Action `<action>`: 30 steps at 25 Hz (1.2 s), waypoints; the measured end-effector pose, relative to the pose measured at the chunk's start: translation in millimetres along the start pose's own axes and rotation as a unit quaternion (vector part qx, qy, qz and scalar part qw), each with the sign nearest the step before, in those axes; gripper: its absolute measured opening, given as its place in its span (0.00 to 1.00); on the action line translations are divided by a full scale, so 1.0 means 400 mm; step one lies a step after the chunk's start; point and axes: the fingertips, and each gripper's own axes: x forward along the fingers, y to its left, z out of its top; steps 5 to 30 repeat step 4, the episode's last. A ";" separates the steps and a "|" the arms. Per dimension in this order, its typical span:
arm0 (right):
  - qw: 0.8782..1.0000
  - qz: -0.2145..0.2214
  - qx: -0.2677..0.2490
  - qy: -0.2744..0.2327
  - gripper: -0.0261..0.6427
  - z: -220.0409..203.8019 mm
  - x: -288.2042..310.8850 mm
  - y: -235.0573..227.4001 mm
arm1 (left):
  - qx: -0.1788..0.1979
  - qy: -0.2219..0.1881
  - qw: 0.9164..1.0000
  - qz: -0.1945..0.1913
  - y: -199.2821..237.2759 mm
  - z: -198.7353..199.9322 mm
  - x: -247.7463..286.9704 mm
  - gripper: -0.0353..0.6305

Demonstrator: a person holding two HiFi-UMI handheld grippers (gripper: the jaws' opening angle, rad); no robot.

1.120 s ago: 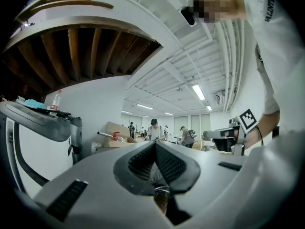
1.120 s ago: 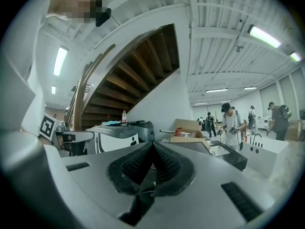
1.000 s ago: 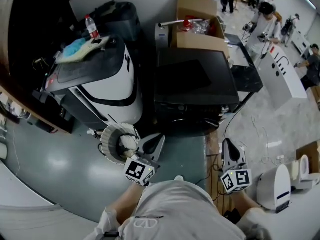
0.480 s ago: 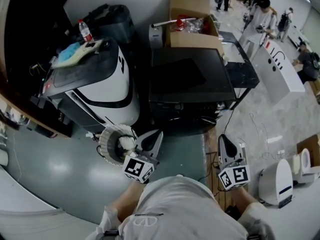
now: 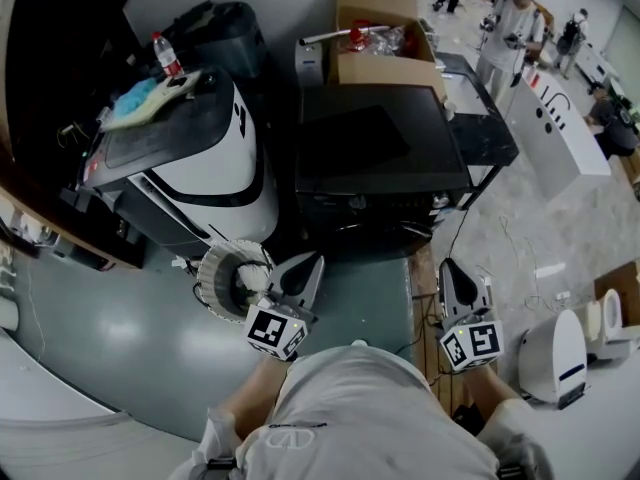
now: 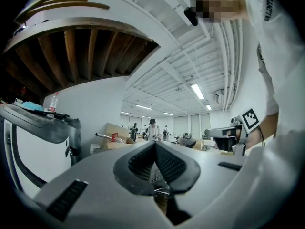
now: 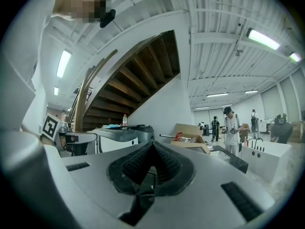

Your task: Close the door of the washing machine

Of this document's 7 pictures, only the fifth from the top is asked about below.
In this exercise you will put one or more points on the white cloth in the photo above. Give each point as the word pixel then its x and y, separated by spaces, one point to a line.
pixel 250 280

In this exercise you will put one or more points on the black front-load drum machine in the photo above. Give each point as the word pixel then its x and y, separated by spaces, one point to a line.
pixel 375 143

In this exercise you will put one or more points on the clear jug red cap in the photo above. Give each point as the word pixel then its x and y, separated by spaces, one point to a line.
pixel 361 35

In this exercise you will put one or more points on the large open cardboard box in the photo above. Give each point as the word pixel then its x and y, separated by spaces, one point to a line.
pixel 385 70

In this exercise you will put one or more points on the rough wooden plank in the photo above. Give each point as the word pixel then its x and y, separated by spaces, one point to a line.
pixel 422 270

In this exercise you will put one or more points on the blue cloth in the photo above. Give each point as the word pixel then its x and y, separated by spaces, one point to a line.
pixel 135 95

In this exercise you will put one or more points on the white rounded robot base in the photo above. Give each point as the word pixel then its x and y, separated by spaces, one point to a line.
pixel 550 353

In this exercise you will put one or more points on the large white grey machine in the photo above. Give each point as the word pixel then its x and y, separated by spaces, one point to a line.
pixel 210 168

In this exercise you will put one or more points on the small grey appliance box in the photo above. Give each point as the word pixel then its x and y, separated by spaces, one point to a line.
pixel 312 63

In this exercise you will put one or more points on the black waste bin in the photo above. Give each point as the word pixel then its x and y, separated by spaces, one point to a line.
pixel 225 43

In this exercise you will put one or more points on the white flat tray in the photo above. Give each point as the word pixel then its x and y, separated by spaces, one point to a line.
pixel 165 93

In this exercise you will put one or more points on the white wicker laundry basket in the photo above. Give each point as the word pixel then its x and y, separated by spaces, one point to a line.
pixel 212 278

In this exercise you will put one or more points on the white paper cup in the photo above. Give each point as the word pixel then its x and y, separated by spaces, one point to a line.
pixel 449 111

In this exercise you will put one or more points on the person's white shirt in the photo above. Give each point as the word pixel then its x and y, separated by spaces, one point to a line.
pixel 360 403

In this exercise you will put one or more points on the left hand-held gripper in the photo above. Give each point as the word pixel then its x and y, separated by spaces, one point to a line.
pixel 272 330

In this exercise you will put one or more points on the clear water bottle red label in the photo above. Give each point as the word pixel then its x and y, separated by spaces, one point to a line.
pixel 167 55

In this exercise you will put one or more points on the person's left forearm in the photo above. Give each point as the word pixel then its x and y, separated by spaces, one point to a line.
pixel 260 393

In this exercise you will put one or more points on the black metal table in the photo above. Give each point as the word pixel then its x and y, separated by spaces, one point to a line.
pixel 480 138

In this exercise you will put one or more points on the small cardboard box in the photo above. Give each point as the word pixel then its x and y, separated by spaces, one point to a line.
pixel 620 278

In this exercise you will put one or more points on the wooden slat board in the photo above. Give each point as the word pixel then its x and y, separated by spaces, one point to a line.
pixel 430 348

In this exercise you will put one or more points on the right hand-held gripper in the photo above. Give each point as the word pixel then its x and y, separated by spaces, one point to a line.
pixel 472 343

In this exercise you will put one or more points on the person's right forearm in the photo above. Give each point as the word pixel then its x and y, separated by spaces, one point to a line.
pixel 487 388

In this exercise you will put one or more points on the long white counter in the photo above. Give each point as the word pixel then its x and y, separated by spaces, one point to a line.
pixel 565 133

